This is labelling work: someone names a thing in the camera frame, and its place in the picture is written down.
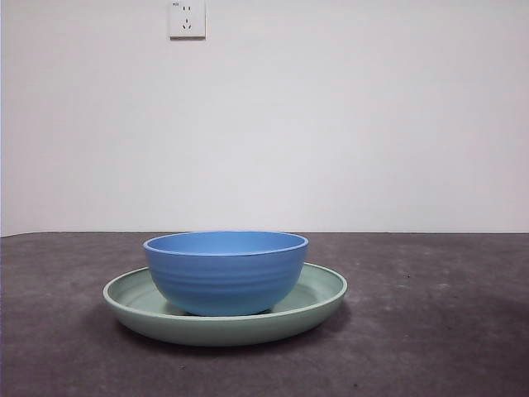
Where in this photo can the white wall socket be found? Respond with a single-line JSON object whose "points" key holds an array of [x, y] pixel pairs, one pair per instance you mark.
{"points": [[187, 20]]}

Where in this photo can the blue ribbed bowl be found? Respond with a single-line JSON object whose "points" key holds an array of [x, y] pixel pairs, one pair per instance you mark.
{"points": [[223, 281]]}

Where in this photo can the green round plate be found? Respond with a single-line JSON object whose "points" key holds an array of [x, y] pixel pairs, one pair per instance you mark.
{"points": [[223, 331]]}

